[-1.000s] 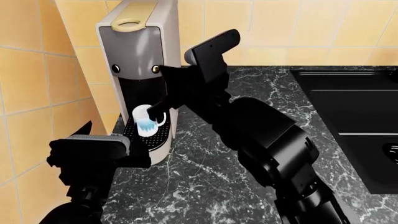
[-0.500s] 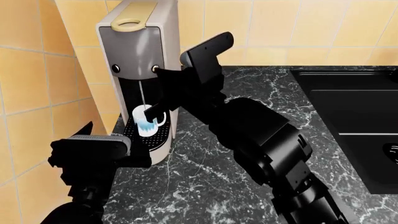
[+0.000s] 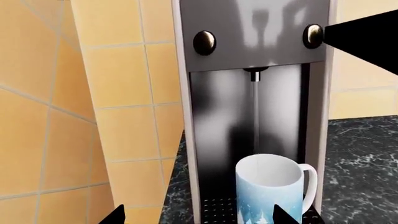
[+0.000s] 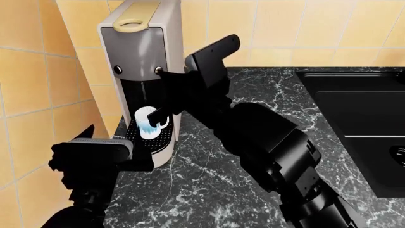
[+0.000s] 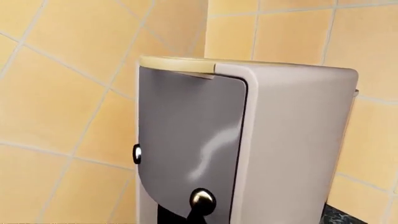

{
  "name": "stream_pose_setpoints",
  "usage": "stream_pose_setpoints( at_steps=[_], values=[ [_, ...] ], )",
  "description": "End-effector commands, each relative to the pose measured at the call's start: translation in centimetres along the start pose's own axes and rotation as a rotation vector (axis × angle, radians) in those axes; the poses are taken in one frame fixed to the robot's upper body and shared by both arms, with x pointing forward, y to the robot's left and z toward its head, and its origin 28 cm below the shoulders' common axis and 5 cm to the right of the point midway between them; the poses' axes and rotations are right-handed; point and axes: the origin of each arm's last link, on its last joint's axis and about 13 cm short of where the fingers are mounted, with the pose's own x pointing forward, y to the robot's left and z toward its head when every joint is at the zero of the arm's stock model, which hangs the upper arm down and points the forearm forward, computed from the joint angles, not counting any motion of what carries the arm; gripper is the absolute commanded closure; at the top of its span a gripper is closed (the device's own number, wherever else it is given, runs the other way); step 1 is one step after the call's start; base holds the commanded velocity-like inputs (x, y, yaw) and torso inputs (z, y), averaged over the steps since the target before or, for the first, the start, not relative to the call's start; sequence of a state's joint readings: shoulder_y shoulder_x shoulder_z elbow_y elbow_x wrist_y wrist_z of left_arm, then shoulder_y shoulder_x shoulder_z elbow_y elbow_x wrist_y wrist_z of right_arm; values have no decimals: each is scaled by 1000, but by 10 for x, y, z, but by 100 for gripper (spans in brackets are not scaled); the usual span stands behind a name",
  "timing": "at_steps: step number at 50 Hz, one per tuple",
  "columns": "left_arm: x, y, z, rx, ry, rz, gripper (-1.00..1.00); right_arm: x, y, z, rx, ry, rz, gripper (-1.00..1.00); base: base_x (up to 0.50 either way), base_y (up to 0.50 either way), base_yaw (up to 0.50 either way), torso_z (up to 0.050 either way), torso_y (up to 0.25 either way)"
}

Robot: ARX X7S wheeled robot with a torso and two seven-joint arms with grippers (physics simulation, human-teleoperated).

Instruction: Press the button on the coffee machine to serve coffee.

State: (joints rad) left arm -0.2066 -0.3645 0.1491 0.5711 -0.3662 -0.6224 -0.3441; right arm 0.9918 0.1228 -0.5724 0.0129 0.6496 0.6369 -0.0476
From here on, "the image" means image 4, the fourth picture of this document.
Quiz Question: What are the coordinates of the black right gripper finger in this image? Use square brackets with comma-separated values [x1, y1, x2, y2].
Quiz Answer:
[159, 71, 190, 96]
[146, 106, 184, 127]

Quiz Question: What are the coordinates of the white grey coffee machine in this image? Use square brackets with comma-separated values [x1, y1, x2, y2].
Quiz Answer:
[97, 0, 185, 168]

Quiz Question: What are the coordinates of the grey-topped left wrist camera box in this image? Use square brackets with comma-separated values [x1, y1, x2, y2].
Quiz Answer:
[66, 137, 134, 165]

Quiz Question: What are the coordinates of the black kitchen sink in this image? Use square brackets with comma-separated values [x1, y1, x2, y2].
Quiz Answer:
[295, 69, 405, 198]

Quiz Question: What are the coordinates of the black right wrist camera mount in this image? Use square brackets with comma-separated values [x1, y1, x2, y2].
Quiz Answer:
[184, 34, 240, 89]

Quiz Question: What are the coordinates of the beige coffee machine lid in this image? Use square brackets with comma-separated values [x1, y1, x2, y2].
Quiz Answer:
[113, 0, 161, 33]

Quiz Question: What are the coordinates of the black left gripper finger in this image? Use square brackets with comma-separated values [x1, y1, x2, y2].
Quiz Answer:
[75, 123, 96, 141]
[130, 140, 155, 172]

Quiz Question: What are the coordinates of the black perforated drip tray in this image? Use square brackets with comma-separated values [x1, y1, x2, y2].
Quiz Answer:
[125, 122, 175, 154]

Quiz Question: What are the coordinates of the white mug with blue pattern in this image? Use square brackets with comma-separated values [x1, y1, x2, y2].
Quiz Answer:
[134, 106, 171, 140]

